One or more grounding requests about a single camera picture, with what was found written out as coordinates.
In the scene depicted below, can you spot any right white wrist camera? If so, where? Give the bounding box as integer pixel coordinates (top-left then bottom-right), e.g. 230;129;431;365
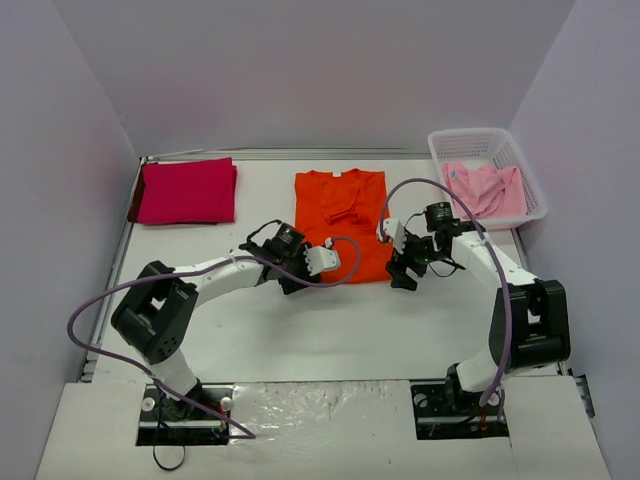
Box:
377;218;407;254

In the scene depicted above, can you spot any pink t-shirt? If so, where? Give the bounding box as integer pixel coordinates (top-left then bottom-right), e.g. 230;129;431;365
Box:
441;160;527;219

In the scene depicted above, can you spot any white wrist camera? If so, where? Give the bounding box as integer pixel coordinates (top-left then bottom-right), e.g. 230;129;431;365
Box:
377;218;407;254
303;246;341;276

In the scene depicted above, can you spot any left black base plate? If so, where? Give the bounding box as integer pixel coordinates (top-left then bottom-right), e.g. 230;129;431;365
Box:
135;383;234;447

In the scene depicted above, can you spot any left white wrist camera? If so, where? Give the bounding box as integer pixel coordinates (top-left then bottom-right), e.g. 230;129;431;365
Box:
303;246;341;276

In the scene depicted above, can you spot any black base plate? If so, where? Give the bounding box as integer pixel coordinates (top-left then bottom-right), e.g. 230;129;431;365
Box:
410;379;509;441
135;383;234;447

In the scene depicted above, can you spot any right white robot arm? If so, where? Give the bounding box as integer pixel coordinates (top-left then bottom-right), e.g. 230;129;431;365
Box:
380;202;571;413

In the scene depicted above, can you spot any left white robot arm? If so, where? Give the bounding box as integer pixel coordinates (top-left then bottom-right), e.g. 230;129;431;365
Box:
111;223;320;418

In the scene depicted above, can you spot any orange t-shirt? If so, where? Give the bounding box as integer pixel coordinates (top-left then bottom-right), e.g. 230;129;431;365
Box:
294;169;392;284

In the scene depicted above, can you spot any folded magenta t-shirt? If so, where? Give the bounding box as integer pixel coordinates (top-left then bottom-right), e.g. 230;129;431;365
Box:
129;157;237;226

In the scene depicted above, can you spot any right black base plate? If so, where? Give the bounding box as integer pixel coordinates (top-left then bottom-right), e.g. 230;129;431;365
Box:
410;379;509;441

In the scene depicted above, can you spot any white plastic basket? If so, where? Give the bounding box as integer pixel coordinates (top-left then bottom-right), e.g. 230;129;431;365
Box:
428;128;548;230

